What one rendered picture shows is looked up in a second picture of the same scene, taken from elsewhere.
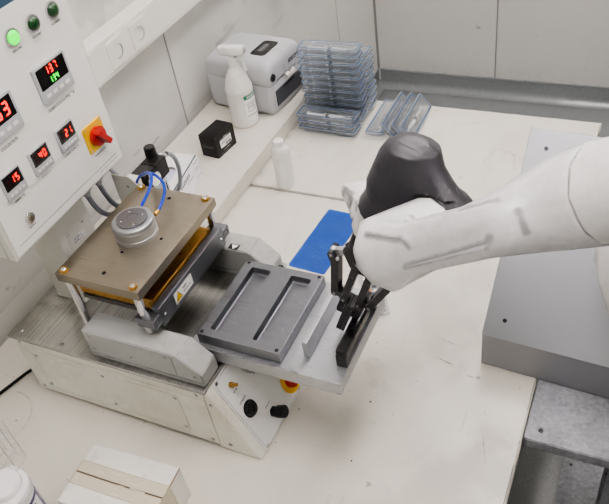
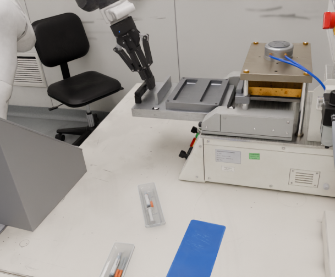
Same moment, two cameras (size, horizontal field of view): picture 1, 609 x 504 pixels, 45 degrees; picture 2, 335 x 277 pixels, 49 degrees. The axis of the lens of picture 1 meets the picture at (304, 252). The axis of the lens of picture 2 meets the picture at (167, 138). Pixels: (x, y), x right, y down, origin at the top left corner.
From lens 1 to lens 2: 2.06 m
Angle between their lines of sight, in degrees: 107
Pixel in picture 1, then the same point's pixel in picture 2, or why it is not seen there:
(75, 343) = (309, 94)
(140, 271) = (258, 47)
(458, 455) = (110, 138)
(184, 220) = (251, 63)
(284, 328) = (182, 83)
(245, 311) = (206, 87)
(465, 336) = (91, 183)
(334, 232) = (190, 263)
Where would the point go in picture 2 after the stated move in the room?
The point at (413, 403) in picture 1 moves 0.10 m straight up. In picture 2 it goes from (128, 152) to (124, 129)
